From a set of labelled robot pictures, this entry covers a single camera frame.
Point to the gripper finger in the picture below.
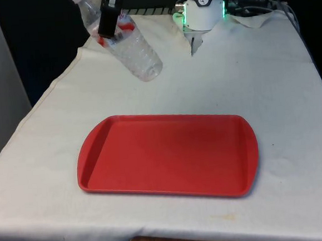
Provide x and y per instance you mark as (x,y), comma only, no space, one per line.
(107,22)

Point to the clear plastic bottle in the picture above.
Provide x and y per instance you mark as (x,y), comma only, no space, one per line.
(133,53)

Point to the red tray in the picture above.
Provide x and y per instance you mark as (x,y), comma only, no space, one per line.
(169,156)

